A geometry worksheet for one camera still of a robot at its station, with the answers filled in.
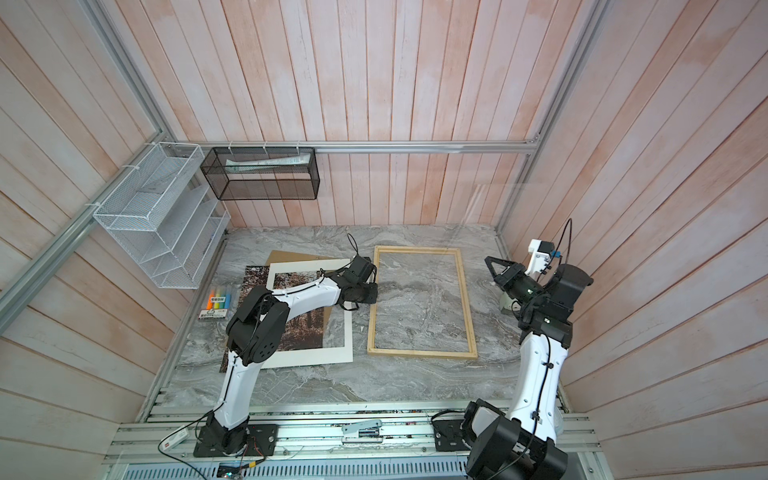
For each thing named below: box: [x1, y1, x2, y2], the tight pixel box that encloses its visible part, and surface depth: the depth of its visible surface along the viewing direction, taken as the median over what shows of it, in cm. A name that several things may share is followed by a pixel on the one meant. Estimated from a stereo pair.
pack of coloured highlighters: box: [198, 286, 232, 320], surface depth 100 cm
